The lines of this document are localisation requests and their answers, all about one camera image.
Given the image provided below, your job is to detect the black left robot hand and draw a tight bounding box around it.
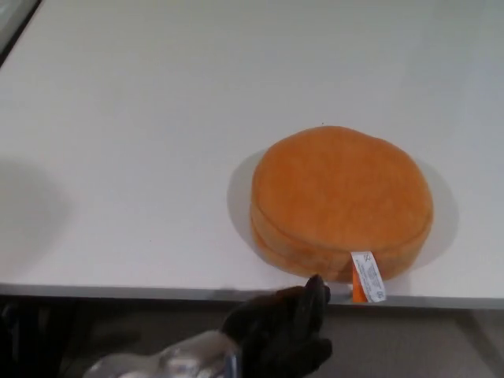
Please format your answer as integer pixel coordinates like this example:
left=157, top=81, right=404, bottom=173
left=220, top=274, right=334, bottom=378

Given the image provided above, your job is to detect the orange plush plate with tag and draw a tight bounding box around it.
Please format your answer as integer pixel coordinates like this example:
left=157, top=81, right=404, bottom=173
left=248, top=125, right=435, bottom=305

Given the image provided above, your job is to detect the grey panel with dark edge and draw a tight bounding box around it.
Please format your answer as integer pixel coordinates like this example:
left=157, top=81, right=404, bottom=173
left=0, top=0, right=43, bottom=60

